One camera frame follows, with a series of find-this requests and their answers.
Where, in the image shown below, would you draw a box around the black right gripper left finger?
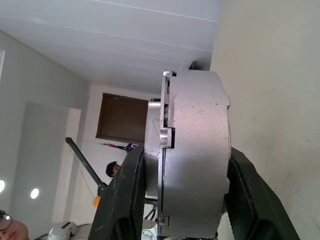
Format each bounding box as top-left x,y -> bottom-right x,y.
87,144 -> 148,240

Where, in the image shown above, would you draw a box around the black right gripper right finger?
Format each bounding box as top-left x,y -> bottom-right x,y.
216,146 -> 301,240

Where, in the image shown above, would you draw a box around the silver motor housing with coils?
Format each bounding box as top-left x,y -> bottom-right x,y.
161,70 -> 232,238

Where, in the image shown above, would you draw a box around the dark-haired person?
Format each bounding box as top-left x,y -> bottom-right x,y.
105,161 -> 121,179

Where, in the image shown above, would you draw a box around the black device with purple light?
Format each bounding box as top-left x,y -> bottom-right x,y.
98,141 -> 141,152

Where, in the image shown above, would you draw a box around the white rounded device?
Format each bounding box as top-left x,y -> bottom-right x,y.
47,221 -> 78,240

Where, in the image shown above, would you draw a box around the dark brown window panel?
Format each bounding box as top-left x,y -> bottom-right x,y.
95,92 -> 150,144

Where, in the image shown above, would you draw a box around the person with glasses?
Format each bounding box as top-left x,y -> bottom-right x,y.
0,209 -> 30,240

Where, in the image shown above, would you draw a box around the black-rimmed glasses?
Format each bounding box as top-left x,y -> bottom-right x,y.
0,210 -> 13,232

